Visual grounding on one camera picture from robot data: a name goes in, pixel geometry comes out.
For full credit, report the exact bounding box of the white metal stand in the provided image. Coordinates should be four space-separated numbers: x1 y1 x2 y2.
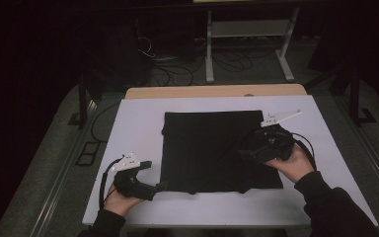
204 6 301 84

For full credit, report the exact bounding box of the black tank top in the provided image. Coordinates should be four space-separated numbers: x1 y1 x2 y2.
159 110 284 196

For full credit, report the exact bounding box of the person's left hand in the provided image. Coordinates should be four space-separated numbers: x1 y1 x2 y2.
103 183 145 217

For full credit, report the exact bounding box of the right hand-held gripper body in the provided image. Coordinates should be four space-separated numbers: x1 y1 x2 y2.
248 110 303 163

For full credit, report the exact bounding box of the right hand-held gripper cable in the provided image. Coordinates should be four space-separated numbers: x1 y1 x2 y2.
290 131 318 172

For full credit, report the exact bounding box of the hand-held gripper cable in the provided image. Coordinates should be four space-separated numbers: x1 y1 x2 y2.
290 131 318 172
98 157 123 210

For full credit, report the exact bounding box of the person's right hand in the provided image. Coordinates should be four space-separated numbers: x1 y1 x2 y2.
264 143 316 185

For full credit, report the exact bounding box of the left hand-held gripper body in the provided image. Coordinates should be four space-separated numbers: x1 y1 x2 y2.
110 151 158 202

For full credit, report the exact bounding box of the white foam board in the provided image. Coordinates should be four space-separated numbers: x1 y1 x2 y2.
82 95 379 229

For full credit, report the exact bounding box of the thin black curved cable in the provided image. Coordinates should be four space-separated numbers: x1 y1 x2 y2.
90 102 121 144

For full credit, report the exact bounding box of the thin white cable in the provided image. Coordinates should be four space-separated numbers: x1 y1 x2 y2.
137 35 156 59

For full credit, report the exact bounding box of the left hand-held gripper cable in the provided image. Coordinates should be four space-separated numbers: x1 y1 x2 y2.
98 157 123 210

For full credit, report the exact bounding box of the tangle of black floor cables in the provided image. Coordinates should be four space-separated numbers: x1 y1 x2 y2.
150 48 255 87

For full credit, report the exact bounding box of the black metal stand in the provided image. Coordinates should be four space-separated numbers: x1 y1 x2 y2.
304 63 378 126
67 72 106 128

